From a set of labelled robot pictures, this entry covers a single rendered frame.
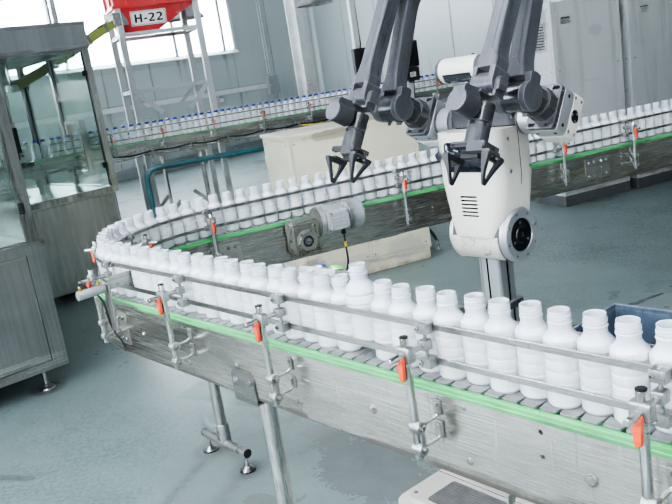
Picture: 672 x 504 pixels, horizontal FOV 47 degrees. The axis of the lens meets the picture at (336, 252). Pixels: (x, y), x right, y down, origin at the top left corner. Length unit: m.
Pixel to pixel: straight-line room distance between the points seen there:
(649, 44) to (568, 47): 0.98
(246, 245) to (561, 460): 2.17
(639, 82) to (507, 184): 6.07
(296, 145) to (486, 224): 3.65
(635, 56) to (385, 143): 3.06
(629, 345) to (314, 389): 0.78
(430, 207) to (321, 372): 2.01
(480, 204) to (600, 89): 5.72
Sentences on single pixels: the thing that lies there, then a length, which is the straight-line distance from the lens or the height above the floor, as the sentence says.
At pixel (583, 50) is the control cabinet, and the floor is 1.41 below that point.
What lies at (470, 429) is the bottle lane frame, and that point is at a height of 0.93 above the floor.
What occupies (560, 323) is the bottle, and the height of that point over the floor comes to 1.15.
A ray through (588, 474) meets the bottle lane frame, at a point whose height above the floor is 0.91.
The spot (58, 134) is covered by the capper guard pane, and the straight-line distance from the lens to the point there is 6.86.
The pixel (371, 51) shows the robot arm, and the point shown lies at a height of 1.63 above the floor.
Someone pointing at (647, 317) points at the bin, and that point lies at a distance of 1.94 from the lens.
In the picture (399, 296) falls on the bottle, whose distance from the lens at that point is 1.51.
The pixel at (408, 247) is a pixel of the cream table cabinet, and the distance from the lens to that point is 6.22.
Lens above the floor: 1.59
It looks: 13 degrees down
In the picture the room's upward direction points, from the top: 9 degrees counter-clockwise
